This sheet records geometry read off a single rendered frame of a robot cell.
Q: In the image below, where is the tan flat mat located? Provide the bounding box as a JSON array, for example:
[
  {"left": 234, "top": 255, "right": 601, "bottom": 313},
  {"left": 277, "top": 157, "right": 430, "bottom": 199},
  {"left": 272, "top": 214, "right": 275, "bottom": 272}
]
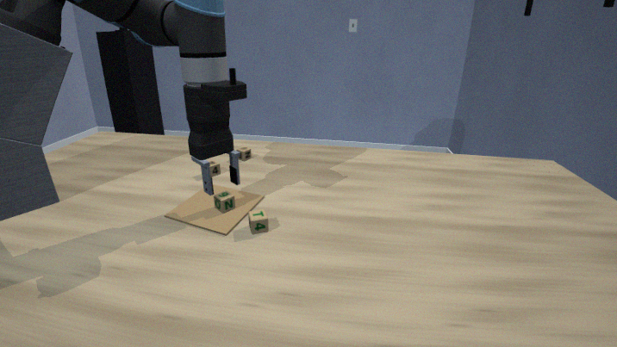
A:
[{"left": 165, "top": 184, "right": 265, "bottom": 236}]

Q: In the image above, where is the beige block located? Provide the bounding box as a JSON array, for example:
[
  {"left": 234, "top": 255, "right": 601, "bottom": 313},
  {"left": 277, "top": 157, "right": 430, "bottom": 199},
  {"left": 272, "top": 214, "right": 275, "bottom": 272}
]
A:
[
  {"left": 214, "top": 190, "right": 235, "bottom": 214},
  {"left": 209, "top": 160, "right": 221, "bottom": 177},
  {"left": 236, "top": 146, "right": 252, "bottom": 161},
  {"left": 248, "top": 209, "right": 269, "bottom": 234}
]

